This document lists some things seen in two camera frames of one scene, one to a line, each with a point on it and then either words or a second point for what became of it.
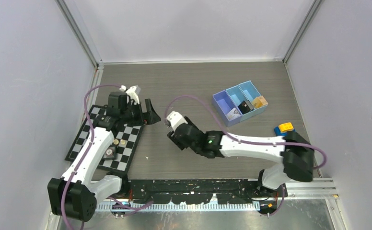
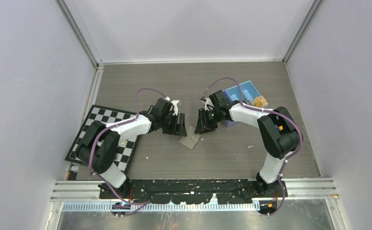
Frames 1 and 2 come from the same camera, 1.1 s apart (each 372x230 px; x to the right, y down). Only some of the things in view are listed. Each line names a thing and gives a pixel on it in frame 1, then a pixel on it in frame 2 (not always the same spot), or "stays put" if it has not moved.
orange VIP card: [259, 101] stays put
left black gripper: [149, 117] → [179, 129]
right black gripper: [180, 143] → [202, 126]
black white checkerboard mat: [125, 137] stays put
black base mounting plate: [202, 191] stays put
